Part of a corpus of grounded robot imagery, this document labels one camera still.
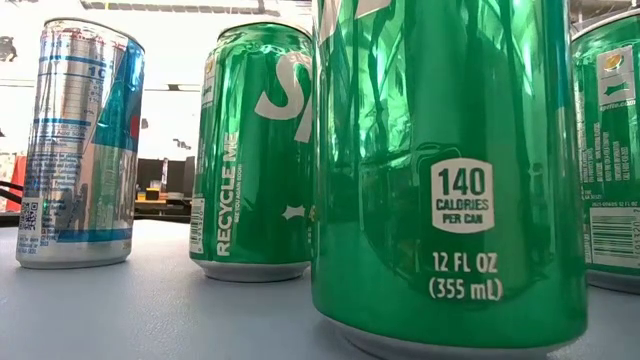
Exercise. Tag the green Sprite can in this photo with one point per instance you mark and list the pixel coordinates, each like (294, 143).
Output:
(250, 200)
(610, 165)
(425, 125)

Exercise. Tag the dark background desk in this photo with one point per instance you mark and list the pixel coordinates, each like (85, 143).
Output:
(177, 175)

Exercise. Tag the silver blue Red Bull can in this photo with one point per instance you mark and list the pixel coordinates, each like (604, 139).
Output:
(75, 150)

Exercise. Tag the red background object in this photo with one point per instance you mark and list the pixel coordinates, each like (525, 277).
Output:
(17, 180)

